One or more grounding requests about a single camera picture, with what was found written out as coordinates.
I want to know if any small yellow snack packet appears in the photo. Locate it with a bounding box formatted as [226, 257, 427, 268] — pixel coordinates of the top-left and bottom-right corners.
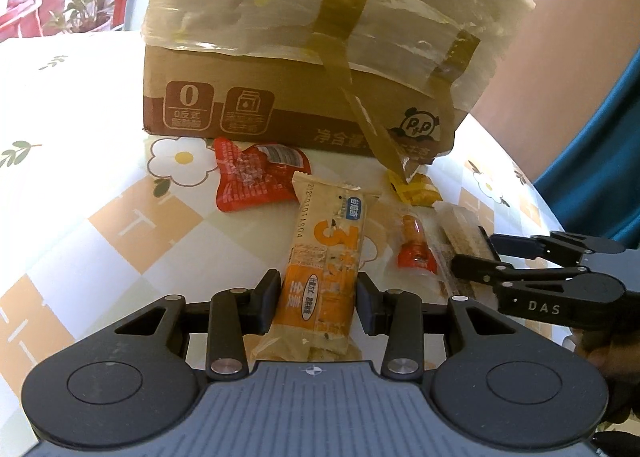
[387, 169, 444, 208]

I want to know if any brown wooden panel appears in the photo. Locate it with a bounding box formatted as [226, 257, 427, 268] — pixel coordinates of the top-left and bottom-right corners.
[470, 0, 640, 178]

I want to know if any blue curtain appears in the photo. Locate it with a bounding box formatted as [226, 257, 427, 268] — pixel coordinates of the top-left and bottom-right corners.
[532, 87, 640, 254]

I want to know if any orange snack bar packet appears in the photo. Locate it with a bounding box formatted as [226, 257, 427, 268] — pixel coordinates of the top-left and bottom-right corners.
[250, 172, 383, 363]

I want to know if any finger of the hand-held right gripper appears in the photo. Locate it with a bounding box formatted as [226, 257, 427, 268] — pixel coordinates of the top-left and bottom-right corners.
[477, 227, 626, 266]
[448, 253, 591, 291]

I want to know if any red snack packet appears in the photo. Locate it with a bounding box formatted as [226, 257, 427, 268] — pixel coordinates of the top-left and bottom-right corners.
[214, 137, 314, 214]

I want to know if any plastic-wrapped cardboard box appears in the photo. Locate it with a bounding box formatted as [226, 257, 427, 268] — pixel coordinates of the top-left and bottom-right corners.
[140, 0, 537, 182]

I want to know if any person's right hand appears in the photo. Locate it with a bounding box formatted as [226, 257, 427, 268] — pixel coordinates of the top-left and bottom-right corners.
[571, 323, 640, 381]

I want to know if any checked floral tablecloth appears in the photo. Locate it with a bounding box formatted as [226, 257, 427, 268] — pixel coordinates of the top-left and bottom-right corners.
[0, 29, 601, 448]

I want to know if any small orange sausage packet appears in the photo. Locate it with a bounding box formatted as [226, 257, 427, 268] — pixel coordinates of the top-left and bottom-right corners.
[385, 207, 454, 298]

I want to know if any beige snack bar packet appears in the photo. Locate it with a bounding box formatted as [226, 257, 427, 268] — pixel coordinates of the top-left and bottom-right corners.
[432, 201, 501, 299]

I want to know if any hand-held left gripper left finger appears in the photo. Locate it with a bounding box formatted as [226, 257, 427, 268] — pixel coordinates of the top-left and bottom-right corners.
[114, 268, 282, 381]

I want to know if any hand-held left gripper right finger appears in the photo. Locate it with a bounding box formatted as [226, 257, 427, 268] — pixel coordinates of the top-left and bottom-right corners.
[355, 271, 519, 381]

